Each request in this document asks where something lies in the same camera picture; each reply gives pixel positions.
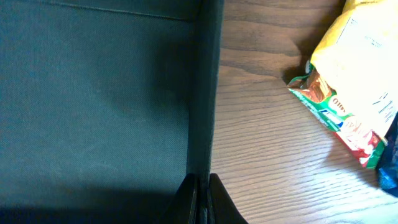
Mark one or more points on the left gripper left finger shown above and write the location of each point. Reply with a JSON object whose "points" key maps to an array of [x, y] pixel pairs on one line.
{"points": [[183, 207]]}

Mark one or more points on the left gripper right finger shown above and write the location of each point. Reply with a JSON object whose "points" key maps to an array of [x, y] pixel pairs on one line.
{"points": [[221, 208]]}

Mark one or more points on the black gift box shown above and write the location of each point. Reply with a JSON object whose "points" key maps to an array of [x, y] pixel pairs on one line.
{"points": [[106, 107]]}

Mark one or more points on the blue Oreo cookie pack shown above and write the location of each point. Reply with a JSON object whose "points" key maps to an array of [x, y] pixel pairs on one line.
{"points": [[387, 167]]}

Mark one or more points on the yellow snack bag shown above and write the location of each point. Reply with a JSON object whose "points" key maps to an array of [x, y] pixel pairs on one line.
{"points": [[358, 58]]}

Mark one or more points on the red green KitKat bar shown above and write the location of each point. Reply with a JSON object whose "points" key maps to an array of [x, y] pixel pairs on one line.
{"points": [[325, 104]]}

